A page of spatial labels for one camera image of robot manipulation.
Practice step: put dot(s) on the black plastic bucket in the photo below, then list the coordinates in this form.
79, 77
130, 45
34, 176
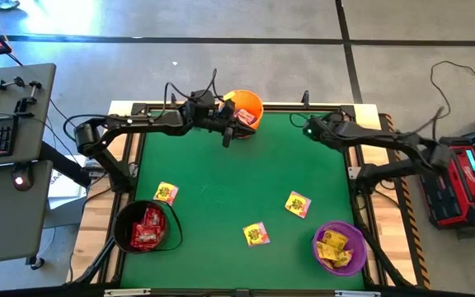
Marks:
122, 227

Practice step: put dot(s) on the yellow black hazard strip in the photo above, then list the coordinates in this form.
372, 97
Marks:
421, 268

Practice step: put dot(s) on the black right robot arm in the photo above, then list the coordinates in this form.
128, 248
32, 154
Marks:
386, 142

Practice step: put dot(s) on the black desk foot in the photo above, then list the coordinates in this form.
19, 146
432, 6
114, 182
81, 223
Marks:
35, 262

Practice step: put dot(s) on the red Skittles candy pack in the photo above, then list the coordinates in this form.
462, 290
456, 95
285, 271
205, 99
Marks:
156, 218
144, 238
139, 227

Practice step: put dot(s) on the green table mat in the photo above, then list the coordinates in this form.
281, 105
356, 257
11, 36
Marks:
221, 185

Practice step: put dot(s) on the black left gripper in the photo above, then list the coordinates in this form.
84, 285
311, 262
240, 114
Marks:
204, 113

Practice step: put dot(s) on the Hershey's cookies cream bar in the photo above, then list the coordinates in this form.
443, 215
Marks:
246, 117

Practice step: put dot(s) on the yellow Sour Patch candy pack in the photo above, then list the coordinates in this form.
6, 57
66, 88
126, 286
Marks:
335, 239
166, 193
298, 204
326, 251
343, 259
256, 234

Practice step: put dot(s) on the orange pumpkin face bucket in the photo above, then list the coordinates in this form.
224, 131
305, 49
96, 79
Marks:
250, 101

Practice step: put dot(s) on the black computer mouse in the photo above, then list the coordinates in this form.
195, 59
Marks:
22, 178

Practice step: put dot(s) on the red black power station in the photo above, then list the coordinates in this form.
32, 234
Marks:
464, 194

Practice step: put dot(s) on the purple plastic bucket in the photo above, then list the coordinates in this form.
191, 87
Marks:
359, 247

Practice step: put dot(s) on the silver metal bracket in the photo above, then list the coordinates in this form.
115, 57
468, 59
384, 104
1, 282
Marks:
357, 293
127, 292

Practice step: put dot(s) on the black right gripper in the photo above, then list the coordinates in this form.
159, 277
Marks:
322, 128

